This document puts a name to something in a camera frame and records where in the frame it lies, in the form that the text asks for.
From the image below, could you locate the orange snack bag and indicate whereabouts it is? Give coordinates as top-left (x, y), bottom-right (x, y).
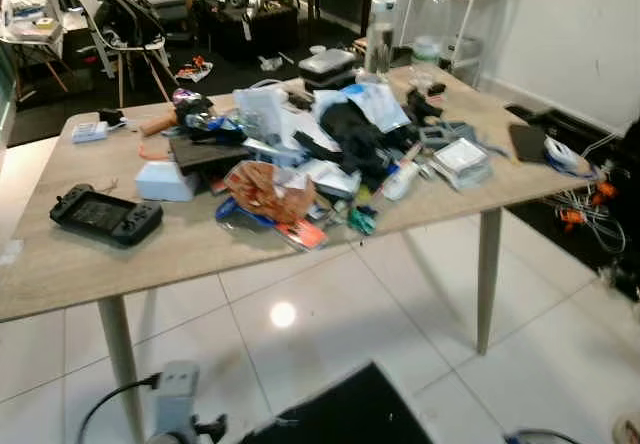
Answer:
top-left (225, 161), bottom-right (316, 225)

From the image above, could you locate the black floor mat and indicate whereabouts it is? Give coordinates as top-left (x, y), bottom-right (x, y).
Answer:
top-left (240, 362), bottom-right (433, 444)

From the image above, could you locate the light wooden table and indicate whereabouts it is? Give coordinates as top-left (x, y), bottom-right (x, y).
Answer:
top-left (0, 64), bottom-right (601, 444)

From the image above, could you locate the red flat packet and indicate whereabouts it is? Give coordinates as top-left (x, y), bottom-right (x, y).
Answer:
top-left (285, 219), bottom-right (329, 252)

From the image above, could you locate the black handheld game console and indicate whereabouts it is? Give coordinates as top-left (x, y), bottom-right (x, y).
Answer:
top-left (50, 184), bottom-right (164, 248)

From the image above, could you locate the small white box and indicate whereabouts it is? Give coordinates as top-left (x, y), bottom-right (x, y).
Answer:
top-left (135, 161), bottom-right (201, 202)

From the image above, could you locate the dark flat board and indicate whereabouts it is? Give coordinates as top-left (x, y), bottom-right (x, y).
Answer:
top-left (168, 136), bottom-right (251, 173)

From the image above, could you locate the white tube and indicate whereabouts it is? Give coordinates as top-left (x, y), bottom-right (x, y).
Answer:
top-left (380, 161), bottom-right (421, 202)

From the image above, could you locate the clear plastic bag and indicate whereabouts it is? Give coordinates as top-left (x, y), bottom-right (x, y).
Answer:
top-left (235, 86), bottom-right (286, 145)

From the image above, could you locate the black cloth pile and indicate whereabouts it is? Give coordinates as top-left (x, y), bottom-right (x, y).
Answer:
top-left (320, 99), bottom-right (401, 180)

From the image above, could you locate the blue white plastic bag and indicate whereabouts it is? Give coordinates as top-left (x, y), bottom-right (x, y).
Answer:
top-left (345, 79), bottom-right (411, 133)

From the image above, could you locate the white square device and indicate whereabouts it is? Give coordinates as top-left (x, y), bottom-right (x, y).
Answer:
top-left (432, 139), bottom-right (491, 187)

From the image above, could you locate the white chair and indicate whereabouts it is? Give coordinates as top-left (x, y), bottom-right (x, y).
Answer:
top-left (78, 0), bottom-right (171, 105)

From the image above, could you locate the grey flat box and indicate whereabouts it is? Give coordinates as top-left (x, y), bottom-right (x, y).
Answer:
top-left (300, 49), bottom-right (358, 90)

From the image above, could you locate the white computer mouse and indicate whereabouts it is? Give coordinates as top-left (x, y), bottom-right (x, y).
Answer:
top-left (545, 136), bottom-right (576, 170)

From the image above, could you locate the black equipment case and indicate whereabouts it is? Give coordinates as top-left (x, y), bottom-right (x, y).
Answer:
top-left (195, 0), bottom-right (301, 55)

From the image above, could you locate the black backpack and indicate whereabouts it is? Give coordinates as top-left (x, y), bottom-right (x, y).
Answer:
top-left (98, 0), bottom-right (166, 47)

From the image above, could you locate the dark brown notebook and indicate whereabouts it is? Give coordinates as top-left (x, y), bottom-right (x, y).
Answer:
top-left (508, 122), bottom-right (551, 163)

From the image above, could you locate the grey tinted plastic bottle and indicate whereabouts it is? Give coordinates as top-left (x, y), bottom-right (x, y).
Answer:
top-left (365, 0), bottom-right (398, 75)

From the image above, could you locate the tall clear plastic bottle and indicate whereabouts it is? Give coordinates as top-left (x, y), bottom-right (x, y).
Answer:
top-left (415, 0), bottom-right (456, 65)

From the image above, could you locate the white shelf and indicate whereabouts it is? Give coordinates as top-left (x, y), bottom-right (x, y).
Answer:
top-left (400, 0), bottom-right (511, 75)

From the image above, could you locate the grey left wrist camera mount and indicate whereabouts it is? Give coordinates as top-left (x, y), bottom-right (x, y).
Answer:
top-left (150, 361), bottom-right (201, 444)

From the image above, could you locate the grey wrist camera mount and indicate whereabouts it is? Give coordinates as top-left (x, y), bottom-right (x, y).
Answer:
top-left (150, 361), bottom-right (201, 444)
top-left (505, 429), bottom-right (581, 444)

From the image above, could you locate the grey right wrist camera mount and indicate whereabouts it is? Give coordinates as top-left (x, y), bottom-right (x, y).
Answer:
top-left (505, 429), bottom-right (581, 444)

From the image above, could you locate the orange white cable bundle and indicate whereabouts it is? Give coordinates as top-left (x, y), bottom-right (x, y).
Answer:
top-left (555, 176), bottom-right (626, 255)

